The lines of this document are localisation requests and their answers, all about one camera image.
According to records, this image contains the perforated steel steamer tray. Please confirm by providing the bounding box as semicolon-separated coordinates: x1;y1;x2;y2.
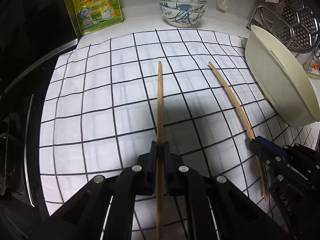
260;0;319;53

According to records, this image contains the black stove cooktop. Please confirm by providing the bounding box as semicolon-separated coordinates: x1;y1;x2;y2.
1;0;80;239

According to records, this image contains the yellow seasoning pouch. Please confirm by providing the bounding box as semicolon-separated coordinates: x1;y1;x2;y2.
73;0;123;35

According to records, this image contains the bottom floral ceramic bowl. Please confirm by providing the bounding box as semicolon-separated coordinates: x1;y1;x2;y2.
159;5;204;28

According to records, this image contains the middle floral ceramic bowl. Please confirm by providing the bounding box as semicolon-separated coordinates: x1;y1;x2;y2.
159;1;206;12

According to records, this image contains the cream round basin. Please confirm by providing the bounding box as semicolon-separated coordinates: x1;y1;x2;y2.
245;25;319;127

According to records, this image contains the white black grid cloth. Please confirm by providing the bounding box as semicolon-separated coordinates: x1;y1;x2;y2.
38;28;318;240

